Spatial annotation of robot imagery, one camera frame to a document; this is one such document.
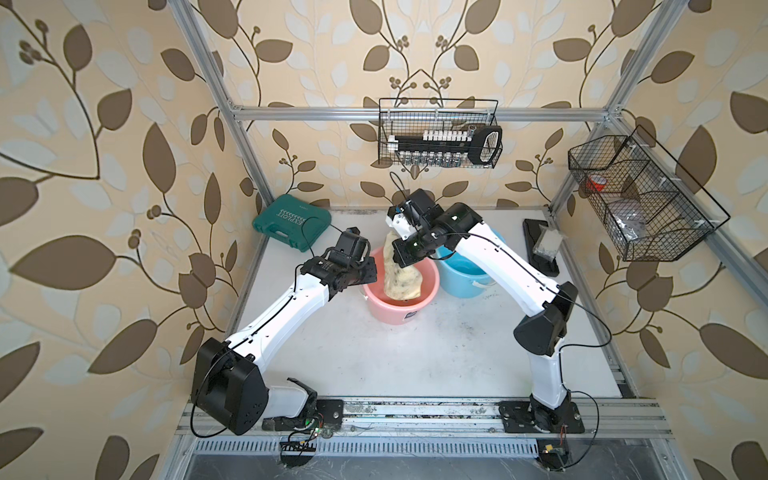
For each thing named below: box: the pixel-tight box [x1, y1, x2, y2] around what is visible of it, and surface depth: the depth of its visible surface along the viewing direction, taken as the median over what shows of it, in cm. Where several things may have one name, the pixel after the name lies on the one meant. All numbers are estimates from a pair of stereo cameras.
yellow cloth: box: [383, 230, 424, 301], surface depth 79 cm
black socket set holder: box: [388, 126, 503, 167], surface depth 86 cm
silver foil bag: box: [612, 210, 646, 241], surface depth 74 cm
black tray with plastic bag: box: [522, 218, 565, 277], surface depth 105 cm
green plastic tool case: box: [253, 194, 332, 253], surface depth 114 cm
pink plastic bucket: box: [363, 247, 440, 326], surface depth 79 cm
